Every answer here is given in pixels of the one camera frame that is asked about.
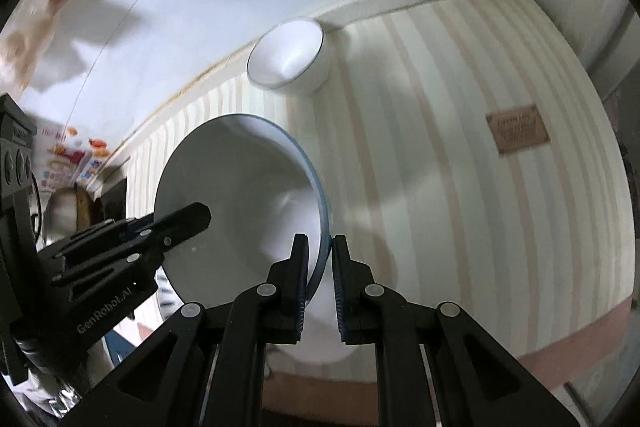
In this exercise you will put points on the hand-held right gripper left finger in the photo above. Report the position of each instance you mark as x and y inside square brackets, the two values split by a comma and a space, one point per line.
[295, 279]

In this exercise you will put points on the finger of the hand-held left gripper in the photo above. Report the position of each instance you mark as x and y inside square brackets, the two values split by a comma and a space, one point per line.
[185, 219]
[115, 269]

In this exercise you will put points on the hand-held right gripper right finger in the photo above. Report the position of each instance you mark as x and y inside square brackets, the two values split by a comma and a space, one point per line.
[345, 287]

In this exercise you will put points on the white bowl with printed side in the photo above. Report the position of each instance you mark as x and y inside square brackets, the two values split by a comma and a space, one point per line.
[225, 187]

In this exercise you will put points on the striped cat print cloth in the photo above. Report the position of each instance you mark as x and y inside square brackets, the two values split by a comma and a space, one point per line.
[425, 207]

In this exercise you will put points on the plain white blue-rimmed bowl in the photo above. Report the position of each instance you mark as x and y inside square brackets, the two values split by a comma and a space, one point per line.
[290, 57]

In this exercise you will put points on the brown cloth label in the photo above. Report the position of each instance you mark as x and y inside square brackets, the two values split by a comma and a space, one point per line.
[517, 130]

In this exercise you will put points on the patterned glass sliding door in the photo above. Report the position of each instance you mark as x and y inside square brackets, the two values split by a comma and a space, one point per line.
[600, 384]

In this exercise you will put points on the colourful wall stickers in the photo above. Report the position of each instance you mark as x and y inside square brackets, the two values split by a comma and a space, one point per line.
[65, 157]

